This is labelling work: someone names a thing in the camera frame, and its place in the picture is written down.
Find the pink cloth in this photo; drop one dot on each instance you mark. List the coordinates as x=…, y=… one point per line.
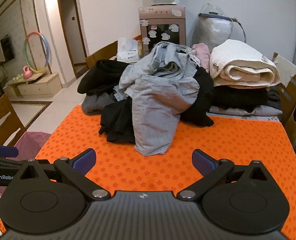
x=30, y=140

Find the multicoloured hula hoop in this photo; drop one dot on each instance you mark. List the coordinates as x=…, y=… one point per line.
x=46, y=47

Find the black wall television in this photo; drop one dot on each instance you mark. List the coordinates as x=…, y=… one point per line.
x=7, y=47

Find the clear plastic bag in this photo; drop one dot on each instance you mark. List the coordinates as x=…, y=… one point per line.
x=213, y=27

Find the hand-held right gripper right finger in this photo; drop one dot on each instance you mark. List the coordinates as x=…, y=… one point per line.
x=204, y=162

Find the black garment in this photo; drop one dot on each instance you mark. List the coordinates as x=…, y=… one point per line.
x=200, y=100
x=238, y=97
x=100, y=75
x=117, y=125

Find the wooden door frame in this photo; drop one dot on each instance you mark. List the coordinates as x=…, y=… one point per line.
x=60, y=17

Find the orange floral tablecloth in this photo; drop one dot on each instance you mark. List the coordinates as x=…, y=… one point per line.
x=238, y=142

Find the dark grey garment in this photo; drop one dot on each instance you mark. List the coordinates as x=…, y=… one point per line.
x=95, y=105

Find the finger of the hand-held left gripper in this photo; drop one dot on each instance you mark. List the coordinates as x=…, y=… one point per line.
x=5, y=151

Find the pink water dispenser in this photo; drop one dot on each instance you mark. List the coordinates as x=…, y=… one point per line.
x=163, y=17

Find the pink garment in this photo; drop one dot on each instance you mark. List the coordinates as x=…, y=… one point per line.
x=201, y=53

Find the grey folded garment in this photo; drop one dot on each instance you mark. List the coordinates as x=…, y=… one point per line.
x=263, y=111

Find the light grey garment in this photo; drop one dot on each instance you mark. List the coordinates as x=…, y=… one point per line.
x=153, y=110

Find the cardboard box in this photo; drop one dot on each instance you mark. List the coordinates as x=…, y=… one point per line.
x=291, y=90

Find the pink kettlebell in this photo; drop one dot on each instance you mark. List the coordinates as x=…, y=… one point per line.
x=27, y=74

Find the black folded garment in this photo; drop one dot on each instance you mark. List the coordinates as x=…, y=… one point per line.
x=238, y=97

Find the cream folded coat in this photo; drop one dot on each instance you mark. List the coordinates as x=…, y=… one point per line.
x=243, y=57

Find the beige low cabinet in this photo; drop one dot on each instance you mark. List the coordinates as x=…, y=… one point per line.
x=37, y=86

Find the white paper parcel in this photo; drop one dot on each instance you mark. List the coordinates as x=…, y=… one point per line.
x=126, y=50

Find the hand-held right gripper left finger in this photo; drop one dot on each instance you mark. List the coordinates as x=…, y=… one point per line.
x=84, y=161

